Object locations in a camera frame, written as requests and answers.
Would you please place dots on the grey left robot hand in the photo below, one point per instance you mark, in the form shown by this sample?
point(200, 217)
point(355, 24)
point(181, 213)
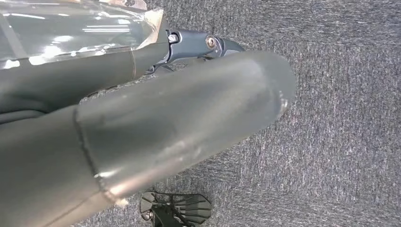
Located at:
point(156, 125)

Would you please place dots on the black robot foot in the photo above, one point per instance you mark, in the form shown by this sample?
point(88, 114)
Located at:
point(188, 208)

